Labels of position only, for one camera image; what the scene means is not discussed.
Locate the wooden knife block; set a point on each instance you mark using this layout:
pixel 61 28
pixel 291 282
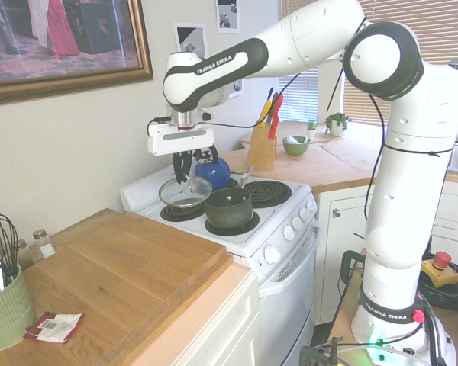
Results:
pixel 261 150

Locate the black white wall photo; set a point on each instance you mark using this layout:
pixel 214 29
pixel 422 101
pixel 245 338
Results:
pixel 228 15
pixel 191 40

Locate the gold framed painting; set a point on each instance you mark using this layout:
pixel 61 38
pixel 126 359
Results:
pixel 61 34

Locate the dark metal saucepan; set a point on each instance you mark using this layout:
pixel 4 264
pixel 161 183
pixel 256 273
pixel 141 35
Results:
pixel 227 215

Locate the black metal clamp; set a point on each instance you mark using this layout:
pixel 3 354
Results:
pixel 320 354

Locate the glass spice jar brown contents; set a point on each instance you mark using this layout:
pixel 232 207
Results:
pixel 24 255

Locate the glass spice jar white label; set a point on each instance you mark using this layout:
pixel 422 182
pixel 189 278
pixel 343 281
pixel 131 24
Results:
pixel 44 246

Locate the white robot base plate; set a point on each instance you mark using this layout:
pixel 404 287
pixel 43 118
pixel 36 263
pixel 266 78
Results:
pixel 404 352

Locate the white cabinet with knob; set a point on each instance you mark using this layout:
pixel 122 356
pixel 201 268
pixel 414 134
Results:
pixel 343 244

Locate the white electric stove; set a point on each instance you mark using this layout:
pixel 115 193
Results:
pixel 282 274

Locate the white barcode packet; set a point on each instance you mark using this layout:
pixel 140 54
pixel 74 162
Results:
pixel 59 326

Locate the yellow emergency stop box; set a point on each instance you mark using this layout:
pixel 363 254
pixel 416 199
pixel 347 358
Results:
pixel 440 270

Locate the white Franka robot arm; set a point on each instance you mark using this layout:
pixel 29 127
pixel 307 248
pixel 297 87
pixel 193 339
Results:
pixel 404 171

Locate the leafy plant white pot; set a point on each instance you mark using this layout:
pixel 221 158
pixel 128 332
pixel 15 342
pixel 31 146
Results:
pixel 337 124

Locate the white stove knob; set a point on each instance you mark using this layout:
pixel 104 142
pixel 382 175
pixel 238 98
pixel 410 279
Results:
pixel 289 233
pixel 311 206
pixel 304 214
pixel 297 223
pixel 271 254

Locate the white cabinet under board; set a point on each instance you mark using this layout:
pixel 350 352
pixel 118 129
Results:
pixel 221 324

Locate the white crumpled paper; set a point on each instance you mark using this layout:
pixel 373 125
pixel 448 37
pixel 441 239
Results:
pixel 293 139

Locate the bare black coil burner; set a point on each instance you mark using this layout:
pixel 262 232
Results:
pixel 268 193

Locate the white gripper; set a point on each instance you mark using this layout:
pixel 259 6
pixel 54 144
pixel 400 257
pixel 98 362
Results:
pixel 179 141

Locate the green ceramic bowl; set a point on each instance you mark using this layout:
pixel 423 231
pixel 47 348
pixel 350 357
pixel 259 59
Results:
pixel 295 148

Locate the green ribbed utensil holder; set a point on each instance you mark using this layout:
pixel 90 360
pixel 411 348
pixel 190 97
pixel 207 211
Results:
pixel 5 312

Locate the small potted succulent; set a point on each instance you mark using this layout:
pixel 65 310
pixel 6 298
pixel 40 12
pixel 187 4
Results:
pixel 311 129

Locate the wooden cutting board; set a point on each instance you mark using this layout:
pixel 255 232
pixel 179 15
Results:
pixel 110 263

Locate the red flat packet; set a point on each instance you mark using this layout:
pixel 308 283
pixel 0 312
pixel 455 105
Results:
pixel 74 328

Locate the wooden window blind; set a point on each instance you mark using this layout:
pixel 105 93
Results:
pixel 442 26

